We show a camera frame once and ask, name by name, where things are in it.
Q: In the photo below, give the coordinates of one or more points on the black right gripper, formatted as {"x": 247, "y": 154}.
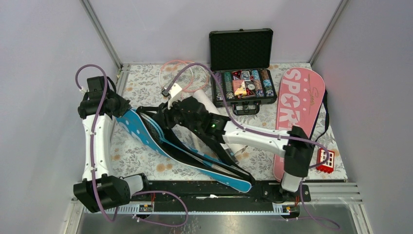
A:
{"x": 164, "y": 115}

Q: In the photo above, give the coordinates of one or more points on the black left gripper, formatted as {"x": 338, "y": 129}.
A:
{"x": 125, "y": 107}

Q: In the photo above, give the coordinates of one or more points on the blue badminton racket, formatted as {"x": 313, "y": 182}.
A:
{"x": 167, "y": 143}

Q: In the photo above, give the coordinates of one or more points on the blue racket cover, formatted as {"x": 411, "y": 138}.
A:
{"x": 238, "y": 180}

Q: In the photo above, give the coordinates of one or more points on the white cardboard tube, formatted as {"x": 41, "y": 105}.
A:
{"x": 201, "y": 96}

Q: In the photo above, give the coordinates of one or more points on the pink racket cover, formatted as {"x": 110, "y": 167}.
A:
{"x": 300, "y": 98}

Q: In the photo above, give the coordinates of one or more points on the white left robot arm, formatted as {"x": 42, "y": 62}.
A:
{"x": 99, "y": 188}

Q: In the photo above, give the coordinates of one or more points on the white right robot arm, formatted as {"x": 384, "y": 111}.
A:
{"x": 211, "y": 126}

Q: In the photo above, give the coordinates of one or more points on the black poker chip case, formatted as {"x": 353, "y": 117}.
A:
{"x": 240, "y": 61}

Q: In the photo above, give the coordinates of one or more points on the red grid block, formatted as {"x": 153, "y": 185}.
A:
{"x": 328, "y": 165}

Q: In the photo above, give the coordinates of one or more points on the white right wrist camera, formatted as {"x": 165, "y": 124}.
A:
{"x": 172, "y": 93}

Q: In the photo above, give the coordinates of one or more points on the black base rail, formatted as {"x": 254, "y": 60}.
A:
{"x": 204, "y": 195}

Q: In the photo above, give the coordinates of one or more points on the aluminium slotted rail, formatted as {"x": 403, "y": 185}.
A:
{"x": 275, "y": 209}

